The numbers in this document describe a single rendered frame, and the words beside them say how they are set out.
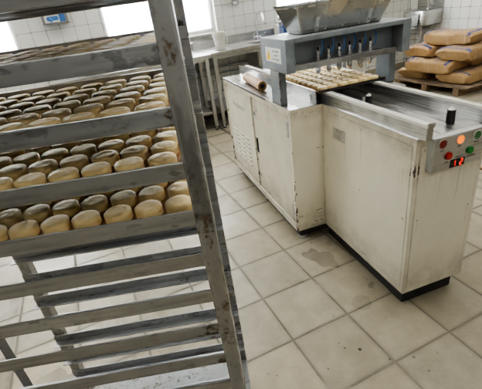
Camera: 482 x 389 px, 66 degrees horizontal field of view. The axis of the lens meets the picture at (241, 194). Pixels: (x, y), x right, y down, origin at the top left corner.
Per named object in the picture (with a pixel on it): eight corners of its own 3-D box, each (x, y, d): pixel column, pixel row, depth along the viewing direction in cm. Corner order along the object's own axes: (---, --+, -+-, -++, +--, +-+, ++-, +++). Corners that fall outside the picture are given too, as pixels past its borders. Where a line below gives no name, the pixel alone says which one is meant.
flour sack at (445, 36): (419, 45, 496) (419, 32, 489) (439, 40, 513) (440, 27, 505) (472, 46, 439) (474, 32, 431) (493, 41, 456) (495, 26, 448)
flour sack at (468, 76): (464, 86, 445) (466, 74, 438) (433, 82, 478) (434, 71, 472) (500, 75, 471) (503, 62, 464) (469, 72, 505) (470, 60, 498)
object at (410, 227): (324, 234, 234) (320, 93, 192) (371, 219, 241) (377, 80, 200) (400, 309, 174) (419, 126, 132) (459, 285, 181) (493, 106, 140)
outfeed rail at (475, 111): (277, 66, 310) (276, 58, 307) (280, 65, 311) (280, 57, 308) (490, 125, 138) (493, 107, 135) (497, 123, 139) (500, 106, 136)
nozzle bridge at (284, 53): (265, 99, 218) (259, 37, 202) (370, 76, 234) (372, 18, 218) (289, 110, 190) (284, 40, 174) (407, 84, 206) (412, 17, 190)
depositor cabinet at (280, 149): (235, 170, 338) (222, 77, 299) (306, 153, 354) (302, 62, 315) (298, 243, 229) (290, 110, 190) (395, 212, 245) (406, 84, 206)
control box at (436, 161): (423, 170, 143) (427, 136, 136) (473, 157, 148) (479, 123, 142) (431, 174, 140) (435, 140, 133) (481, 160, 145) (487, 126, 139)
